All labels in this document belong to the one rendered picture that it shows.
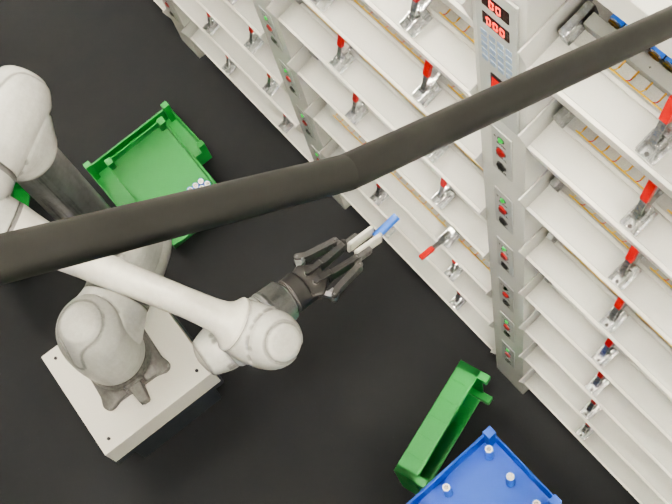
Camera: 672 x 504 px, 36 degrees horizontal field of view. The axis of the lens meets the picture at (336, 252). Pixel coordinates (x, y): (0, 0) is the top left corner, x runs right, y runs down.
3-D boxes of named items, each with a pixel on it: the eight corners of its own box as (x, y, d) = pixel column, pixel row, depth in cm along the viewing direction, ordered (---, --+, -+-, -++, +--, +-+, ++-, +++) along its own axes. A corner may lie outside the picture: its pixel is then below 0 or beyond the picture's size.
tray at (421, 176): (495, 267, 199) (476, 253, 187) (304, 79, 224) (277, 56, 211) (569, 191, 197) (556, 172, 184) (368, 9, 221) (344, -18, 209)
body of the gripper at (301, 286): (274, 293, 207) (309, 268, 210) (301, 322, 203) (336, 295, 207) (272, 274, 200) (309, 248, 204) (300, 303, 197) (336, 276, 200)
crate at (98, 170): (130, 222, 291) (120, 210, 284) (92, 177, 299) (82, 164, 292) (212, 157, 295) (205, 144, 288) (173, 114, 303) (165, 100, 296)
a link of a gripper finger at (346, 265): (311, 278, 202) (315, 283, 202) (357, 250, 206) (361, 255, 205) (311, 288, 205) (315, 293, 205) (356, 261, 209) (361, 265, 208)
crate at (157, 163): (231, 203, 288) (231, 199, 280) (175, 249, 285) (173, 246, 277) (163, 122, 289) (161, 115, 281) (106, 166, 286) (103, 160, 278)
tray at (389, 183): (497, 301, 217) (485, 294, 208) (320, 124, 241) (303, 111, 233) (564, 233, 214) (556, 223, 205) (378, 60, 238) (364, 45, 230)
